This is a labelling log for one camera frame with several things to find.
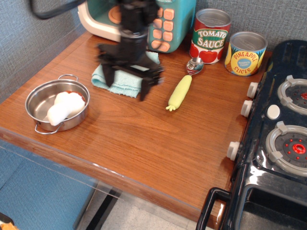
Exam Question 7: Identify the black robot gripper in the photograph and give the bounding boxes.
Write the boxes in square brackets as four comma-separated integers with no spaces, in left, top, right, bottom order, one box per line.
[97,31,164,101]

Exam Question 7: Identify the spoon with yellow handle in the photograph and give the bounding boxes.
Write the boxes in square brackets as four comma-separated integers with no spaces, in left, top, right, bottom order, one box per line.
[165,57,204,112]

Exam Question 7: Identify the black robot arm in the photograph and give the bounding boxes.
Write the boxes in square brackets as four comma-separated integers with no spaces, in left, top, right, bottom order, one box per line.
[98,0,164,101]

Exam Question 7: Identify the light blue folded cloth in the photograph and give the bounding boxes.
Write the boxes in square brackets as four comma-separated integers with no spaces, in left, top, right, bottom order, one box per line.
[91,51,160,98]

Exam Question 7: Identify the toy microwave teal and cream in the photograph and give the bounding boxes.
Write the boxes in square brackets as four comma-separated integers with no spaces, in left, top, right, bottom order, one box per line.
[78,0,196,53]

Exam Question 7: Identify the white toy food piece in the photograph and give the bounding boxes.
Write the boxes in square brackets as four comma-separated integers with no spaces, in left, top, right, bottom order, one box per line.
[47,92,86,126]

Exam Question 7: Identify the small metal pan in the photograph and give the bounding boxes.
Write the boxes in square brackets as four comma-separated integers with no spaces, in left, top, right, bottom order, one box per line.
[25,74,90,135]

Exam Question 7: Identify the tomato sauce can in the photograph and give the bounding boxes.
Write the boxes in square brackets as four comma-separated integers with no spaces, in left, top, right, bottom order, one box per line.
[189,8,232,64]

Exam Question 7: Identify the pineapple slices can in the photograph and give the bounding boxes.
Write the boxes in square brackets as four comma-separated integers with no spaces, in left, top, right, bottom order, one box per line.
[224,31,268,76]

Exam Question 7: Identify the black toy stove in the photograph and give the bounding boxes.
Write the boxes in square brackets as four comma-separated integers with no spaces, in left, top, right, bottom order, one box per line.
[197,40,307,230]

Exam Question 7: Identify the orange object at corner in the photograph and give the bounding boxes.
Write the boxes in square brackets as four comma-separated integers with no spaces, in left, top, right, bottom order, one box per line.
[0,213,19,230]

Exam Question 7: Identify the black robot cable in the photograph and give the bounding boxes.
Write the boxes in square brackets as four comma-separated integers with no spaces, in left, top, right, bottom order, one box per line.
[29,0,87,20]

